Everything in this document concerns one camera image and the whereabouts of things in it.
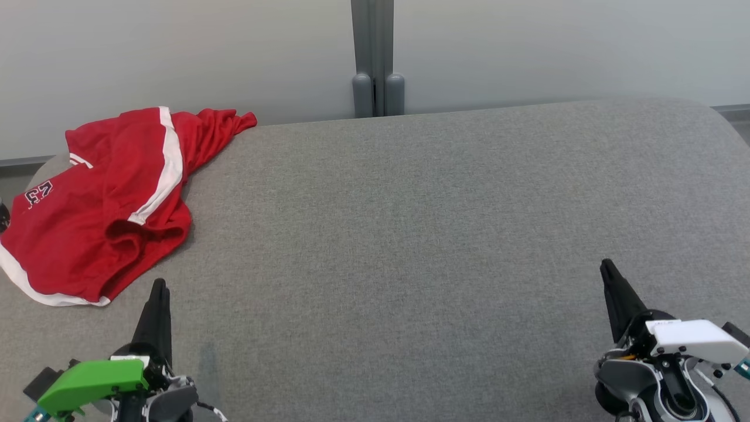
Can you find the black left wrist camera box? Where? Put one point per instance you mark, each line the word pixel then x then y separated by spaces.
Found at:
pixel 44 381

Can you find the grey partition bottom rail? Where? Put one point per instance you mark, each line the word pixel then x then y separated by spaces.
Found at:
pixel 732 109
pixel 26 162

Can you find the black furniture foot metal plate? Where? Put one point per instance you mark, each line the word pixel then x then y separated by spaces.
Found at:
pixel 3 217

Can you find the grey double-bar partition post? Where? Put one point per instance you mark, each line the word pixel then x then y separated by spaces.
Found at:
pixel 363 35

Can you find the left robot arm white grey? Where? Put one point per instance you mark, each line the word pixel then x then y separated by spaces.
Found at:
pixel 173 404

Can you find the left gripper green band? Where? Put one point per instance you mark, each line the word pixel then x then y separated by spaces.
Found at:
pixel 94 381

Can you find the red shorts white trim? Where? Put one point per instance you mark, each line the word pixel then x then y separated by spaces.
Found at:
pixel 88 234

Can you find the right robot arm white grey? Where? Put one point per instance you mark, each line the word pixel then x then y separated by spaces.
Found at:
pixel 644 381

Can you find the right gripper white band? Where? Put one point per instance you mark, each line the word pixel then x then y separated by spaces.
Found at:
pixel 691 337

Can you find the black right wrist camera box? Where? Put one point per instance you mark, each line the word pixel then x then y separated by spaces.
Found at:
pixel 737 333

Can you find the red shirt white striped sleeves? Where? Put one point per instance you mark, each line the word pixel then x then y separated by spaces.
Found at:
pixel 222 129

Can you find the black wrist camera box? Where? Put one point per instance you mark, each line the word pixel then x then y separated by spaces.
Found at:
pixel 737 333
pixel 44 381

